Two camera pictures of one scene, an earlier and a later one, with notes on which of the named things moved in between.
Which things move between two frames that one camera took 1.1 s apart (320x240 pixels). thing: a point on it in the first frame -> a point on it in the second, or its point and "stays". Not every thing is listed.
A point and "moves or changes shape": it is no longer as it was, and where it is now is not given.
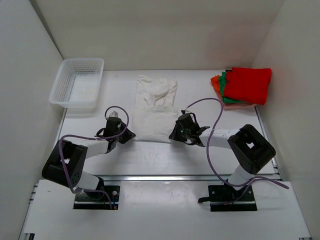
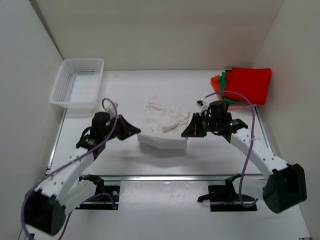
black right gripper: x=174 y=136 -> x=193 y=129
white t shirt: x=155 y=115 moves or changes shape
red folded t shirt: x=248 y=84 stays
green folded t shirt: x=222 y=82 stays
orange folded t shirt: x=215 y=81 stays
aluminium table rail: x=161 y=178 stays
